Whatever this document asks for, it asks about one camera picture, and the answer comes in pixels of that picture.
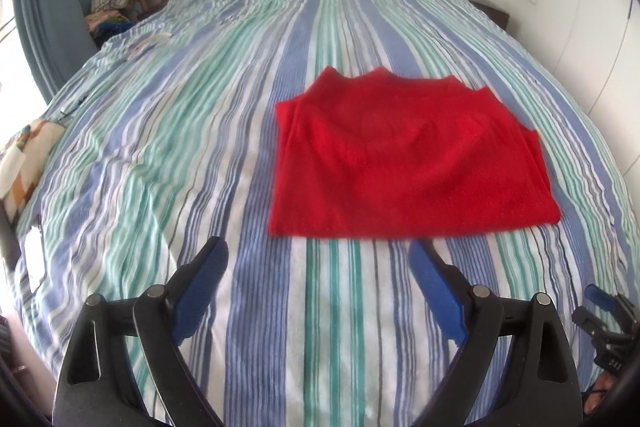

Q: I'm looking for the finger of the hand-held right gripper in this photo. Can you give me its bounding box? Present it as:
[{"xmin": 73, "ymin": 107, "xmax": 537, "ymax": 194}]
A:
[
  {"xmin": 584, "ymin": 284, "xmax": 626, "ymax": 314},
  {"xmin": 571, "ymin": 306, "xmax": 604, "ymax": 335}
]

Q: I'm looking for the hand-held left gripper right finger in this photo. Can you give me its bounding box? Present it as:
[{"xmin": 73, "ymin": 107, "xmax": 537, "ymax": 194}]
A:
[{"xmin": 409, "ymin": 241, "xmax": 583, "ymax": 427}]

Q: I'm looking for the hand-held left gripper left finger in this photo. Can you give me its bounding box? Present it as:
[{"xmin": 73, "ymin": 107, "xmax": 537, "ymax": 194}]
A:
[{"xmin": 52, "ymin": 236, "xmax": 230, "ymax": 427}]

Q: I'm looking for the red knit sweater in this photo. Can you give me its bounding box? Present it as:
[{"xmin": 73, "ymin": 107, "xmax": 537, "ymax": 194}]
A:
[{"xmin": 267, "ymin": 66, "xmax": 561, "ymax": 239}]

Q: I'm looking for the pile of mixed clothes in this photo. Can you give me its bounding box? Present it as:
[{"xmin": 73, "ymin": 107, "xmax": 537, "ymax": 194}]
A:
[{"xmin": 84, "ymin": 0, "xmax": 157, "ymax": 48}]

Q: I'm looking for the striped bed cover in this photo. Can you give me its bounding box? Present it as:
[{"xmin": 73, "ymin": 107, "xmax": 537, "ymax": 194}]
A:
[{"xmin": 10, "ymin": 0, "xmax": 637, "ymax": 427}]

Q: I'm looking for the white flat card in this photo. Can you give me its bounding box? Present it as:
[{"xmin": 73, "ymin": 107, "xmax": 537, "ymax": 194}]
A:
[{"xmin": 21, "ymin": 223, "xmax": 47, "ymax": 294}]

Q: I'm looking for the patterned cushion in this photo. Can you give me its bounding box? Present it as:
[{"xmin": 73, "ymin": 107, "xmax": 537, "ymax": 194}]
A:
[{"xmin": 0, "ymin": 119, "xmax": 64, "ymax": 214}]

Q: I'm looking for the dark wooden nightstand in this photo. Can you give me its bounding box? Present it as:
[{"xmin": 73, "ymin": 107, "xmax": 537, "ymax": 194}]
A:
[{"xmin": 467, "ymin": 0, "xmax": 511, "ymax": 31}]

